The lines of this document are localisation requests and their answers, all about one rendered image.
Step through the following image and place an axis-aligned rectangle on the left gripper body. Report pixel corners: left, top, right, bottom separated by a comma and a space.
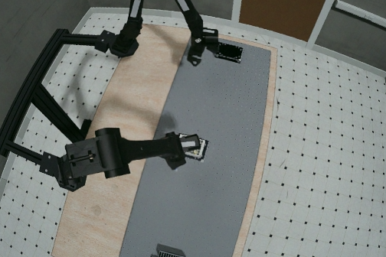
187, 42, 202, 61

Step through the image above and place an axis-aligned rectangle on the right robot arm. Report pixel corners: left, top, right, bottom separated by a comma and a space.
57, 128, 201, 189

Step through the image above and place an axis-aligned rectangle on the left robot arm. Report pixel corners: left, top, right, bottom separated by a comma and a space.
112, 0, 220, 54

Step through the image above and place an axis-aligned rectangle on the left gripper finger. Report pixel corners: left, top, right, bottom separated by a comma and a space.
187, 58, 201, 67

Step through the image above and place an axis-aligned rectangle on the white grid rack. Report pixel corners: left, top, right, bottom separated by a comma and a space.
180, 135, 205, 158

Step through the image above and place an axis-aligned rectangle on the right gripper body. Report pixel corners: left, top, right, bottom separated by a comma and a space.
165, 158, 186, 170

